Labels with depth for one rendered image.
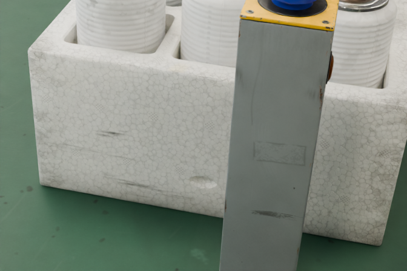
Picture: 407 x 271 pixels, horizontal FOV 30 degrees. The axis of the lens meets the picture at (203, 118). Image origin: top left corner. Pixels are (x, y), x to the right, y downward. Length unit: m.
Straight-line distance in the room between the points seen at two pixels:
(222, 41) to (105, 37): 0.12
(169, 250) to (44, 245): 0.13
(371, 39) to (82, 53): 0.29
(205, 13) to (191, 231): 0.24
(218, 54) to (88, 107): 0.15
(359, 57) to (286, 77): 0.18
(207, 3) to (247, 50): 0.18
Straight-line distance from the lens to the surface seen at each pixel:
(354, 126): 0.76
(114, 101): 0.79
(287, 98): 0.59
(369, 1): 0.76
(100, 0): 0.78
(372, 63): 0.77
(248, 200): 0.66
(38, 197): 0.88
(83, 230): 0.84
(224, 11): 0.75
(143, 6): 0.78
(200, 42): 0.77
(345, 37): 0.74
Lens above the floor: 0.56
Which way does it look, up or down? 34 degrees down
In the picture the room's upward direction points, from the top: 3 degrees clockwise
